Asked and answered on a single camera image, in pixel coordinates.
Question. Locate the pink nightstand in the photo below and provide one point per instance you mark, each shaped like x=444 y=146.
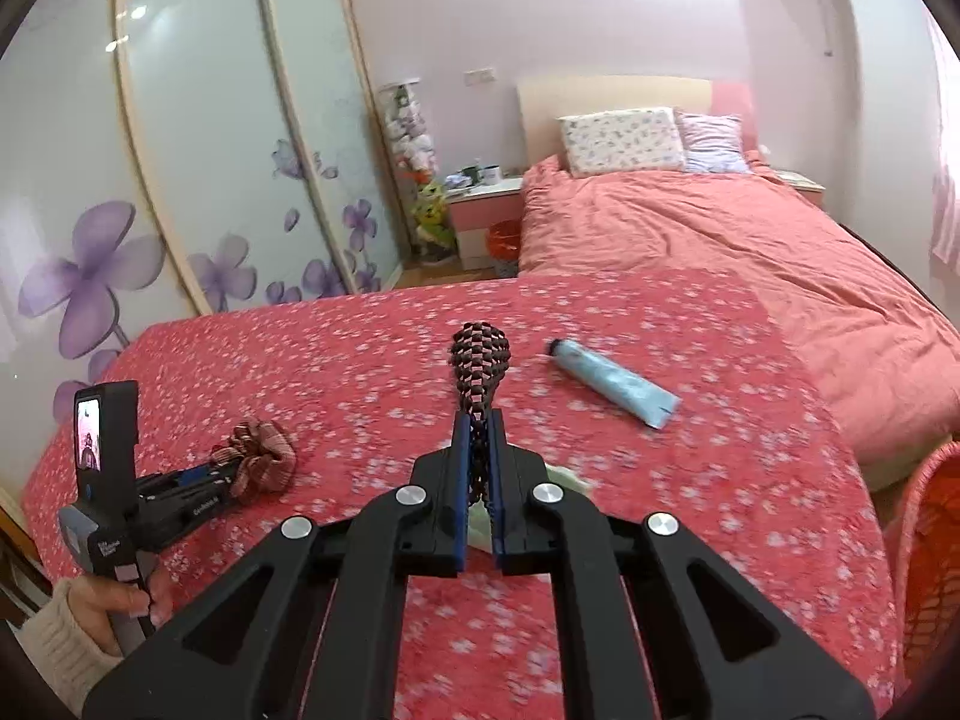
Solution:
x=480 y=217

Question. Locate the orange mesh basket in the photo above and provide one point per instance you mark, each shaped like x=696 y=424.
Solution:
x=930 y=577

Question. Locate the cream and pink headboard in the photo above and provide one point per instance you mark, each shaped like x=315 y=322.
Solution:
x=600 y=94

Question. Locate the red floral blanket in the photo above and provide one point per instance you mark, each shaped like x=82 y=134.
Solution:
x=675 y=502

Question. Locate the white bedside table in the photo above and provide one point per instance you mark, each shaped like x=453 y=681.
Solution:
x=799 y=184

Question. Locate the dark mug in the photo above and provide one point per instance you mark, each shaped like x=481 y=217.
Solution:
x=470 y=175

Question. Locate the brown scrunchie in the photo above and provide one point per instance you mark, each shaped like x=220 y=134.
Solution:
x=262 y=457

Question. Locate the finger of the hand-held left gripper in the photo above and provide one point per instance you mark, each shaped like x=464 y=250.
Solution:
x=187 y=514
x=199 y=476

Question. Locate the pink striped pillow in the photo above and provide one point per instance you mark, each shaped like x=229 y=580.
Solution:
x=712 y=142

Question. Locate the green plush toy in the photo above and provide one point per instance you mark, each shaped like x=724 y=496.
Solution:
x=433 y=214

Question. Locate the white floral pillow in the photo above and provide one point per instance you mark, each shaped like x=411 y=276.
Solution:
x=622 y=139

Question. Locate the white mug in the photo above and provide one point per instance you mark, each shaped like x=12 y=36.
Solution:
x=491 y=174

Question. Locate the dark foam net sleeve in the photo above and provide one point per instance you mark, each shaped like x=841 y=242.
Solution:
x=480 y=360

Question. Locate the person's left forearm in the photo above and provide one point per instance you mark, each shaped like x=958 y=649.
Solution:
x=60 y=652

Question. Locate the clear tube of plush toys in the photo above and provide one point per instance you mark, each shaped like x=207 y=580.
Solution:
x=405 y=127

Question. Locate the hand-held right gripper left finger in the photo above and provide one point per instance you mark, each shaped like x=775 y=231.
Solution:
x=459 y=495

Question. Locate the white wall socket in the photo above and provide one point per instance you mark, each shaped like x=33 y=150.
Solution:
x=480 y=76

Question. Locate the person's left hand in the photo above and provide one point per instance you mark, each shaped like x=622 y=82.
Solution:
x=97 y=604

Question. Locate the salmon duvet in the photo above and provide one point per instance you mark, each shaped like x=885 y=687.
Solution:
x=712 y=255

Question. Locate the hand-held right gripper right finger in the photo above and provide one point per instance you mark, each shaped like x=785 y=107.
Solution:
x=497 y=540

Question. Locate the pale green cloth piece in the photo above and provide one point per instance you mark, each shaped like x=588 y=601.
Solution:
x=570 y=480

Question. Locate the wardrobe with purple flower doors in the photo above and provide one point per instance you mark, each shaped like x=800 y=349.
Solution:
x=210 y=127

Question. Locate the orange waste bin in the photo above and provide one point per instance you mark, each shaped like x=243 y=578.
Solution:
x=504 y=247

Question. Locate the light blue cream tube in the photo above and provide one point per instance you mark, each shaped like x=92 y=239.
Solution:
x=615 y=386

